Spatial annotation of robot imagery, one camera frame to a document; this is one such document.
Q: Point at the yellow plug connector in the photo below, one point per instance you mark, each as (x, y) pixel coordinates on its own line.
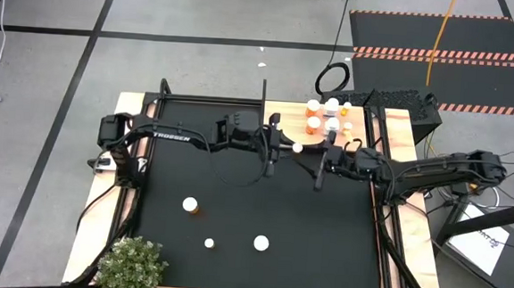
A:
(474, 187)

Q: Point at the black table frame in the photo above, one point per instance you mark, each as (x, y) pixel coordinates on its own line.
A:
(197, 99)

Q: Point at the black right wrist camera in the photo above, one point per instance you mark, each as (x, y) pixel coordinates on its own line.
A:
(367, 159)

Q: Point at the black perforated box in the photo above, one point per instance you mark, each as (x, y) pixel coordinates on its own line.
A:
(402, 101)

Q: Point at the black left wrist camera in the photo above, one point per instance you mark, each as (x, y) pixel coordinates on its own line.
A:
(222, 130)

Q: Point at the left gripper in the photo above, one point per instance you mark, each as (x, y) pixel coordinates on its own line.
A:
(250, 137)

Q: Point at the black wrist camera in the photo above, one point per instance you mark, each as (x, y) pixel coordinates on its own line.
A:
(367, 159)
(222, 130)

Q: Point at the black hazard-striped floor mat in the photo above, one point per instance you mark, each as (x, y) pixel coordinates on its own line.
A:
(393, 32)

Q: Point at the green potted plant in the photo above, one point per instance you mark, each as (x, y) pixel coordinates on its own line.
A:
(131, 268)

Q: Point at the black table mat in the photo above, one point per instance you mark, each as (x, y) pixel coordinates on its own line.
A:
(276, 274)

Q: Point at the light wooden shelf board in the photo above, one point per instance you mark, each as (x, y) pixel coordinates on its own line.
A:
(290, 115)

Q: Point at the black stand bar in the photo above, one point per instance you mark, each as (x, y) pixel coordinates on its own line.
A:
(494, 219)

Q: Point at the white medicine bottle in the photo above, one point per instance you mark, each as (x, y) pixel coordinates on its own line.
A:
(332, 123)
(332, 105)

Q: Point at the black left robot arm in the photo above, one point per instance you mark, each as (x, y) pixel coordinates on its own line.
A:
(172, 137)

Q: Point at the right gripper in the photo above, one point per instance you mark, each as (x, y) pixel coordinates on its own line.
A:
(341, 160)

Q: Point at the white printed sign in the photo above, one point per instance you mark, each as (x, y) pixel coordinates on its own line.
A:
(478, 247)

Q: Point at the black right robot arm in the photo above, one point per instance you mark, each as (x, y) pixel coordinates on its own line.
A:
(438, 170)

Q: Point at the small orange pill bottle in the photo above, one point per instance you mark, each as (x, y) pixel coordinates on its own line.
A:
(347, 105)
(348, 126)
(297, 147)
(209, 243)

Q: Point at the large orange pill bottle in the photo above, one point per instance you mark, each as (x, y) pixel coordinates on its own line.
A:
(261, 243)
(313, 105)
(314, 122)
(190, 204)

